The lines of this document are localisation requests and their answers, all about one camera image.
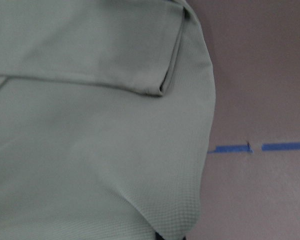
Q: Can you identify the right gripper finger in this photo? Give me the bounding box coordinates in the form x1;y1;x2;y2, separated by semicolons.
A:
155;231;187;240

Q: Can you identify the olive green long-sleeve shirt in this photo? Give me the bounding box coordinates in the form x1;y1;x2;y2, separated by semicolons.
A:
0;0;216;240

